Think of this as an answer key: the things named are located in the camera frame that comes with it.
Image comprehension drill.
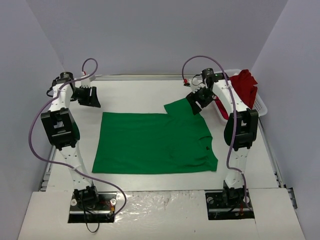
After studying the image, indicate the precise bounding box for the green t shirt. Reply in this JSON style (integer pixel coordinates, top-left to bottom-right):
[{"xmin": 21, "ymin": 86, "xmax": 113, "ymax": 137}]
[{"xmin": 92, "ymin": 98, "xmax": 218, "ymax": 175}]

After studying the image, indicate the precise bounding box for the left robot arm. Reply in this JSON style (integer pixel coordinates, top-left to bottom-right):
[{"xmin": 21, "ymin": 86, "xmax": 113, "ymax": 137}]
[{"xmin": 40, "ymin": 72, "xmax": 101, "ymax": 209}]

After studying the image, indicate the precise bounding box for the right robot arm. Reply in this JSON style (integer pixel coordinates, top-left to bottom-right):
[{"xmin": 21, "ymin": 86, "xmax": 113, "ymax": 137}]
[{"xmin": 183, "ymin": 68, "xmax": 259, "ymax": 207}]

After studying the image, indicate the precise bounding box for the red t shirt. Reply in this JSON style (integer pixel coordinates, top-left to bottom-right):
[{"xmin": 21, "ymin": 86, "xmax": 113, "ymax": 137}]
[{"xmin": 230, "ymin": 69, "xmax": 258, "ymax": 109}]

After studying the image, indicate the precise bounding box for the white plastic basket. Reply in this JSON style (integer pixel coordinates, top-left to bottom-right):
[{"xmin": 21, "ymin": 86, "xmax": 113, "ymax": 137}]
[{"xmin": 213, "ymin": 69, "xmax": 268, "ymax": 125}]

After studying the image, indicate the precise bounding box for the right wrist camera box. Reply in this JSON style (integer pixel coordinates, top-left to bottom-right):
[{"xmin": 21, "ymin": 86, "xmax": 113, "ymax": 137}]
[{"xmin": 183, "ymin": 77, "xmax": 203, "ymax": 92}]

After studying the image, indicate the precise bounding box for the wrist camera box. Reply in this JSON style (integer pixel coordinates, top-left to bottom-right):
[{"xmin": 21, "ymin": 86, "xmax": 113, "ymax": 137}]
[
  {"xmin": 183, "ymin": 77, "xmax": 203, "ymax": 92},
  {"xmin": 80, "ymin": 75, "xmax": 92, "ymax": 88}
]

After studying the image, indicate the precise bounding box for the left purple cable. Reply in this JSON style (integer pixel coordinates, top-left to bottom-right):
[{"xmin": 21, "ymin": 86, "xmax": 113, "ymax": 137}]
[{"xmin": 28, "ymin": 57, "xmax": 129, "ymax": 216}]

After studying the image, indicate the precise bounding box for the purple cable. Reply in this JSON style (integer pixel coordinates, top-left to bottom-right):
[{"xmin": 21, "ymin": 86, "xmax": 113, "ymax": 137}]
[
  {"xmin": 181, "ymin": 54, "xmax": 252, "ymax": 210},
  {"xmin": 28, "ymin": 57, "xmax": 129, "ymax": 216}
]

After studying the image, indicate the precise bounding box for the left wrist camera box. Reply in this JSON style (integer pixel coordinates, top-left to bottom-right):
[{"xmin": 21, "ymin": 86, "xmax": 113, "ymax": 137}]
[{"xmin": 80, "ymin": 75, "xmax": 92, "ymax": 88}]

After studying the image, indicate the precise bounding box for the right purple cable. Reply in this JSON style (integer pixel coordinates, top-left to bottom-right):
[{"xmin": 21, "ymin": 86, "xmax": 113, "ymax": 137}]
[{"xmin": 181, "ymin": 54, "xmax": 252, "ymax": 210}]

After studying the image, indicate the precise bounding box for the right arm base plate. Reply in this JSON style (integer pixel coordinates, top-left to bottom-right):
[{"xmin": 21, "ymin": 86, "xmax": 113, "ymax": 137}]
[{"xmin": 205, "ymin": 190, "xmax": 255, "ymax": 221}]

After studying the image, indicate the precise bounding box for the thin black cable loop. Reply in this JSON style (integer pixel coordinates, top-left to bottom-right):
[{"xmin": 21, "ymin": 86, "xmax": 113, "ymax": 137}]
[{"xmin": 83, "ymin": 207, "xmax": 101, "ymax": 234}]

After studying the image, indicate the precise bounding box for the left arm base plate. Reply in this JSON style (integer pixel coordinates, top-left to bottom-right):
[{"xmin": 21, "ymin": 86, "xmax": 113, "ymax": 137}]
[{"xmin": 68, "ymin": 192, "xmax": 117, "ymax": 224}]

